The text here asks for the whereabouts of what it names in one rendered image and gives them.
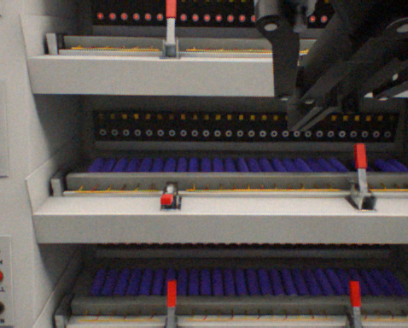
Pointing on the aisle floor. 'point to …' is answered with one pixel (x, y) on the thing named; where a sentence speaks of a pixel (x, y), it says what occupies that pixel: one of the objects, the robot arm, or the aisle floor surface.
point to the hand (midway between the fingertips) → (309, 102)
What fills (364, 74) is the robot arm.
